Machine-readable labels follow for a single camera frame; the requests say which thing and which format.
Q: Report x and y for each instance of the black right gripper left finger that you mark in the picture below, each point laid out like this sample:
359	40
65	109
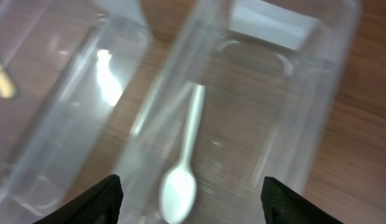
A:
99	204

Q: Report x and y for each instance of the beige plastic fork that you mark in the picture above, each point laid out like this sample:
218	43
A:
7	86

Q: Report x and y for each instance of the clear plastic container left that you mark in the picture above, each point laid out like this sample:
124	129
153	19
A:
70	61

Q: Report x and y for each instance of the clear plastic container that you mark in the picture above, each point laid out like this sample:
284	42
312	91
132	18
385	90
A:
70	61
244	94

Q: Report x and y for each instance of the clear plastic container right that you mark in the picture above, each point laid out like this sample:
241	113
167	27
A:
244	94

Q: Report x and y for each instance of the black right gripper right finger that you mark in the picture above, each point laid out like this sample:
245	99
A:
282	205

